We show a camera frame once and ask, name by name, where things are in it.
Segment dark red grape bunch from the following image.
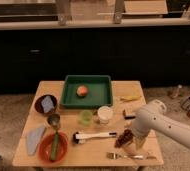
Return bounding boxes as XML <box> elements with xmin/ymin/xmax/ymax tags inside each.
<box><xmin>115</xmin><ymin>129</ymin><xmax>133</xmax><ymax>148</ymax></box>

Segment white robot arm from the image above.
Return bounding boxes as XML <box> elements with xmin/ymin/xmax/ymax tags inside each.
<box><xmin>130</xmin><ymin>99</ymin><xmax>190</xmax><ymax>149</ymax></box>

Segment green plastic tray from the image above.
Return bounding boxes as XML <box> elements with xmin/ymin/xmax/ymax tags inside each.
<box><xmin>60</xmin><ymin>75</ymin><xmax>113</xmax><ymax>109</ymax></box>

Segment red orange apple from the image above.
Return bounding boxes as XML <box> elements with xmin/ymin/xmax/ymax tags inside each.
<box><xmin>76</xmin><ymin>86</ymin><xmax>89</xmax><ymax>97</ymax></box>

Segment white cup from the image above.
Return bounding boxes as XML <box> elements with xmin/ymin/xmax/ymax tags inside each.
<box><xmin>97</xmin><ymin>106</ymin><xmax>113</xmax><ymax>124</ymax></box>

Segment translucent green cup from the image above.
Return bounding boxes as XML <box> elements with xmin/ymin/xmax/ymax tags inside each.
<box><xmin>79</xmin><ymin>110</ymin><xmax>93</xmax><ymax>126</ymax></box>

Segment yellow banana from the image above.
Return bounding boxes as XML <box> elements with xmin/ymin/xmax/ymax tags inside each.
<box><xmin>120</xmin><ymin>95</ymin><xmax>141</xmax><ymax>102</ymax></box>

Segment wooden table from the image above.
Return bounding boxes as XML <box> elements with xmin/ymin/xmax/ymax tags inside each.
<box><xmin>12</xmin><ymin>81</ymin><xmax>164</xmax><ymax>168</ymax></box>

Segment blue sponge in bowl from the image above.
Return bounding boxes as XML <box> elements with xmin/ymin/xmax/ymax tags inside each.
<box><xmin>41</xmin><ymin>96</ymin><xmax>54</xmax><ymax>113</ymax></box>

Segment dark brown bowl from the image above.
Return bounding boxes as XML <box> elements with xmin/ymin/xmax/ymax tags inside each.
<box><xmin>34</xmin><ymin>94</ymin><xmax>57</xmax><ymax>115</ymax></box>

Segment green cucumber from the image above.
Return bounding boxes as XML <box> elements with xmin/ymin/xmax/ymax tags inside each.
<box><xmin>50</xmin><ymin>132</ymin><xmax>59</xmax><ymax>161</ymax></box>

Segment orange red bowl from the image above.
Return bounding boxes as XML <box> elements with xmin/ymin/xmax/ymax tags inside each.
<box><xmin>38</xmin><ymin>132</ymin><xmax>68</xmax><ymax>164</ymax></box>

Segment grey folded cloth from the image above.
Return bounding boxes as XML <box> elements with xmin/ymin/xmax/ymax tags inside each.
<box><xmin>26</xmin><ymin>125</ymin><xmax>46</xmax><ymax>155</ymax></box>

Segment white handled dish brush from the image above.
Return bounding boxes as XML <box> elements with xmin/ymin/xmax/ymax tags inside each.
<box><xmin>72</xmin><ymin>132</ymin><xmax>117</xmax><ymax>144</ymax></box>

